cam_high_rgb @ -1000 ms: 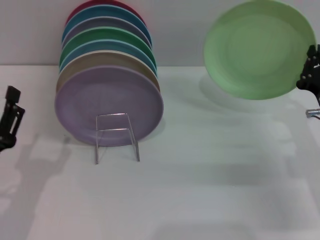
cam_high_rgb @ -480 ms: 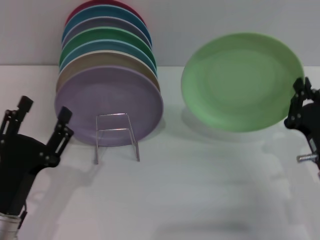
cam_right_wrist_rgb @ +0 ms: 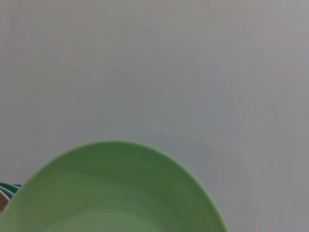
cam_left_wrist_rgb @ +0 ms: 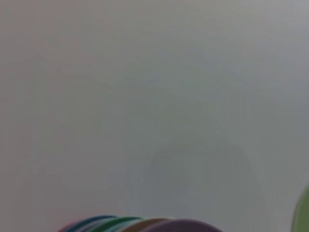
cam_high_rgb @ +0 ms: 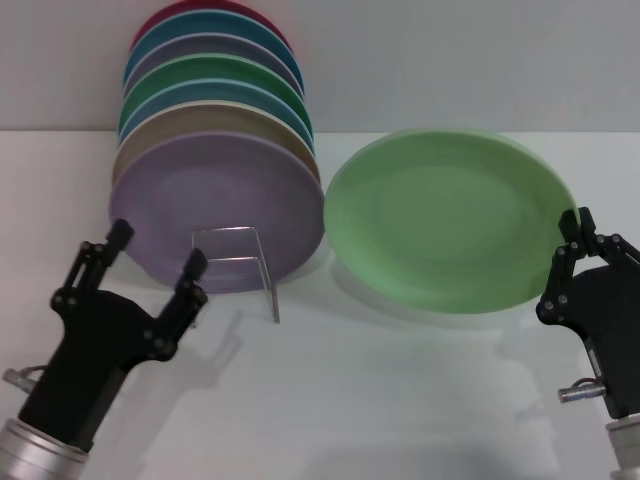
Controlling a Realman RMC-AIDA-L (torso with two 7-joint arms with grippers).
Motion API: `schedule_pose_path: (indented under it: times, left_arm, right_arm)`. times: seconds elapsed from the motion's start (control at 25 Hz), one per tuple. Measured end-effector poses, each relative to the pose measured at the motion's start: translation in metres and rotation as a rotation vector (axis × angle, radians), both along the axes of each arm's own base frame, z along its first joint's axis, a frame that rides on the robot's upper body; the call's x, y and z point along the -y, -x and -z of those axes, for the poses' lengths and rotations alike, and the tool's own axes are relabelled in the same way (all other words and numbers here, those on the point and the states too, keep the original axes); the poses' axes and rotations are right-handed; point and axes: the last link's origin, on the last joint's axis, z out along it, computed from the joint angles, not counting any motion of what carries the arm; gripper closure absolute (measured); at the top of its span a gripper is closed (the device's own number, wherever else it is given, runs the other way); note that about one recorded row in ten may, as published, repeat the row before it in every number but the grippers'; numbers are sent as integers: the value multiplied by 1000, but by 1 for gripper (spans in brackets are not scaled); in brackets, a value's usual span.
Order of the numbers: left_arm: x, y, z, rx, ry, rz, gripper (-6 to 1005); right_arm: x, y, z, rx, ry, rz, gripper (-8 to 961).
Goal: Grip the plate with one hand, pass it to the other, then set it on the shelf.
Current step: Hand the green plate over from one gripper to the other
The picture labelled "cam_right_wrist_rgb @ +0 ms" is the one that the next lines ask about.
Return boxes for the light green plate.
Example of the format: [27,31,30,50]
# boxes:
[0,140,230,232]

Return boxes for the dark green plate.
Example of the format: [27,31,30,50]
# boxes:
[0,182,23,193]

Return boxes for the light blue plate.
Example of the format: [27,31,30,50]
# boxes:
[0,186,19,201]

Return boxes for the beige plate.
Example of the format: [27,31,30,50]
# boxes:
[0,189,11,215]

